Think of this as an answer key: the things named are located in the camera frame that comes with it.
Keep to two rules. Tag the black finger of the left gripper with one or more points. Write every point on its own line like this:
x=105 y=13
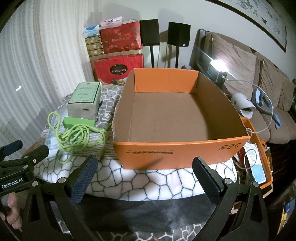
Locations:
x=28 y=160
x=10 y=149

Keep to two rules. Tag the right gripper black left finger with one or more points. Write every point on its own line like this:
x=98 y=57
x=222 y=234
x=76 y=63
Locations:
x=49 y=210

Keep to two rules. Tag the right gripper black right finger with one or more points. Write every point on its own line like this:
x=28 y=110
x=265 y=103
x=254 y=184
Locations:
x=240 y=212

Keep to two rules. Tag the clear packet of face masks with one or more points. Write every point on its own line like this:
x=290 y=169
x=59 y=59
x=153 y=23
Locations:
x=51 y=140

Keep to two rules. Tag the green rectangular power bank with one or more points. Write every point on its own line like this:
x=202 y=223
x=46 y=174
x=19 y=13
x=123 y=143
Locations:
x=69 y=122

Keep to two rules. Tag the green tissue pack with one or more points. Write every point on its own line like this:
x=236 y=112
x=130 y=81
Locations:
x=85 y=100

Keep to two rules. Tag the orange cardboard box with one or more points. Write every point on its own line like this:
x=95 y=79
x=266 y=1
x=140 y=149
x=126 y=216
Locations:
x=166 y=117

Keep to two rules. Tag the person's left hand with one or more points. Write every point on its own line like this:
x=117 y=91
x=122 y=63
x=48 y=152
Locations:
x=13 y=215

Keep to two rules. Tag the orange plastic basket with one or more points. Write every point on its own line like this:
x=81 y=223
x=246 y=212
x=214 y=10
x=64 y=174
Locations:
x=267 y=186

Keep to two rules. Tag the blue white mask package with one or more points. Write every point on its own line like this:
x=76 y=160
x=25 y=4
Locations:
x=253 y=162

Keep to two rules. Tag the white curtain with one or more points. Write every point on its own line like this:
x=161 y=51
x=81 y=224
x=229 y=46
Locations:
x=43 y=59

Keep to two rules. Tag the white hair dryer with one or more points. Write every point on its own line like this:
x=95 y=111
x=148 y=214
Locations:
x=243 y=105

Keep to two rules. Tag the blue grey neck massager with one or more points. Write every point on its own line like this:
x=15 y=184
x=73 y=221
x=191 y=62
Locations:
x=264 y=106

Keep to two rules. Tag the red collection gift bag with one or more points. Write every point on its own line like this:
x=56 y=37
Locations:
x=117 y=67

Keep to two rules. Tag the stacked gold boxes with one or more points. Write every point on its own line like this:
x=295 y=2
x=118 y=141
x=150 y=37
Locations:
x=94 y=46

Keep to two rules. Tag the brown sofa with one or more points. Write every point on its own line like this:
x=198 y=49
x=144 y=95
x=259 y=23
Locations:
x=247 y=71

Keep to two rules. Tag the bright lamp box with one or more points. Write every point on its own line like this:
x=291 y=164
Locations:
x=217 y=70

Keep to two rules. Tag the blue tissue pack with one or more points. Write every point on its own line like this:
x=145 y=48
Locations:
x=90 y=32

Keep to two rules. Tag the red floral gift box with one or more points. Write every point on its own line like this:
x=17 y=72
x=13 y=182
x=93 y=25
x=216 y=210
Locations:
x=125 y=37

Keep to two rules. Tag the left black speaker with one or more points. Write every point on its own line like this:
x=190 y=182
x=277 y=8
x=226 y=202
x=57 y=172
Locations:
x=149 y=32

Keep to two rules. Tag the framed wall painting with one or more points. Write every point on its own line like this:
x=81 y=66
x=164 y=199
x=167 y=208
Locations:
x=261 y=13

